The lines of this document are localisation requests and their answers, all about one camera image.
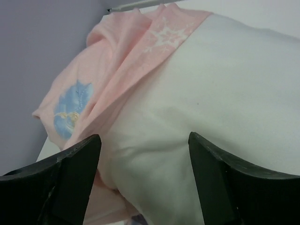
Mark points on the pink printed pillowcase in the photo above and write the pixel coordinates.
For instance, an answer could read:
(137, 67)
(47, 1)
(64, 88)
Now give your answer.
(86, 98)

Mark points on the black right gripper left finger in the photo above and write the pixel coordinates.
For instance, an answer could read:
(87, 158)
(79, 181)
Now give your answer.
(52, 191)

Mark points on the aluminium table edge rail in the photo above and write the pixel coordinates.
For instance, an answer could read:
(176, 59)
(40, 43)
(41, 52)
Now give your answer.
(139, 4)

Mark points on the white pillow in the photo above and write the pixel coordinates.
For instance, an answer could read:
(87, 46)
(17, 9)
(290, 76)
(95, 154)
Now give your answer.
(237, 86)

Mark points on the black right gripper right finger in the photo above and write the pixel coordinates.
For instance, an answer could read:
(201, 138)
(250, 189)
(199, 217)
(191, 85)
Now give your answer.
(233, 191)

